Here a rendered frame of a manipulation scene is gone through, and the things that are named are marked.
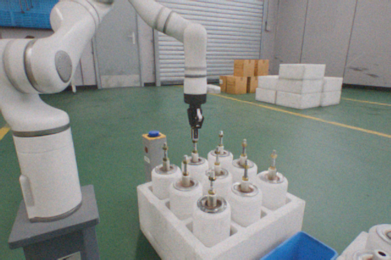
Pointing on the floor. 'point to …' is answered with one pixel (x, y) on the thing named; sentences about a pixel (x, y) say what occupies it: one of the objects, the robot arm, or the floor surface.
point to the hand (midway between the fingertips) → (194, 133)
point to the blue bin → (302, 249)
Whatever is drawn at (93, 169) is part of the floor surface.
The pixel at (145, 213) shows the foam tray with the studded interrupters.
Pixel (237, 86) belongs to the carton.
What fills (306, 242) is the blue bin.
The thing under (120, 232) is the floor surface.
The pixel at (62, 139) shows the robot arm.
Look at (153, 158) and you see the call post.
